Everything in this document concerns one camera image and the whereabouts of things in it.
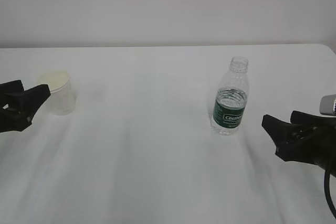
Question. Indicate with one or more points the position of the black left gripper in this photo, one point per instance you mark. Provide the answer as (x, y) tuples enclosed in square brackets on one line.
[(19, 106)]

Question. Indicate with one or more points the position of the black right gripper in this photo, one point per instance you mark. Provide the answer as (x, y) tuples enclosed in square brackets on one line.
[(294, 141)]

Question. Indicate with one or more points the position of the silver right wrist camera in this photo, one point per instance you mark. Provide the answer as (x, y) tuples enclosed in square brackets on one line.
[(328, 105)]

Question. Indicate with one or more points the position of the white paper cup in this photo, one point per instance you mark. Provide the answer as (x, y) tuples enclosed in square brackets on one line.
[(62, 99)]

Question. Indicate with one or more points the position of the clear water bottle green label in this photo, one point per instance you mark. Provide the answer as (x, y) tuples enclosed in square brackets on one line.
[(231, 97)]

